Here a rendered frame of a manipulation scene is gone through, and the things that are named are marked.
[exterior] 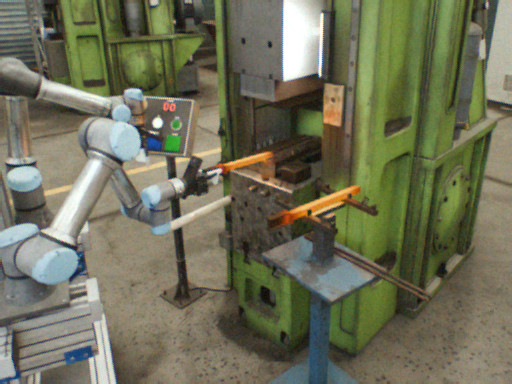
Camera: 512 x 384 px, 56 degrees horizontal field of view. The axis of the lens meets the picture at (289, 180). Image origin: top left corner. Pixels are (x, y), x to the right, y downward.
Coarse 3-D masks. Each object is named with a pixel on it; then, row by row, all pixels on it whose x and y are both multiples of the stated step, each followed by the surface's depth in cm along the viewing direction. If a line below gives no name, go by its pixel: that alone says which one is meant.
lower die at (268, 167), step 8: (296, 136) 254; (304, 136) 250; (320, 136) 247; (272, 144) 242; (280, 144) 239; (288, 144) 236; (304, 144) 238; (312, 144) 239; (320, 144) 240; (256, 152) 230; (280, 152) 225; (296, 152) 228; (312, 152) 236; (272, 160) 218; (288, 160) 223; (312, 160) 238; (248, 168) 228; (256, 168) 224; (264, 168) 221; (272, 168) 217; (272, 176) 219
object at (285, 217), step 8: (336, 192) 183; (344, 192) 183; (352, 192) 185; (320, 200) 176; (328, 200) 177; (336, 200) 180; (296, 208) 170; (304, 208) 170; (312, 208) 172; (320, 208) 175; (272, 216) 162; (280, 216) 163; (288, 216) 166; (296, 216) 168; (272, 224) 162; (280, 224) 165
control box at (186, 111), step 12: (144, 108) 239; (156, 108) 238; (168, 108) 236; (180, 108) 235; (192, 108) 234; (168, 120) 235; (180, 120) 234; (192, 120) 235; (156, 132) 236; (168, 132) 235; (180, 132) 233; (192, 132) 237; (180, 144) 233; (192, 144) 238; (180, 156) 235
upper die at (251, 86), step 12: (252, 84) 209; (264, 84) 205; (276, 84) 202; (288, 84) 208; (300, 84) 215; (312, 84) 222; (252, 96) 211; (264, 96) 207; (276, 96) 204; (288, 96) 210
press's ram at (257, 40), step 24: (240, 0) 199; (264, 0) 191; (288, 0) 187; (312, 0) 198; (240, 24) 203; (264, 24) 195; (288, 24) 191; (312, 24) 202; (240, 48) 207; (264, 48) 199; (288, 48) 194; (312, 48) 207; (240, 72) 212; (264, 72) 203; (288, 72) 198; (312, 72) 211
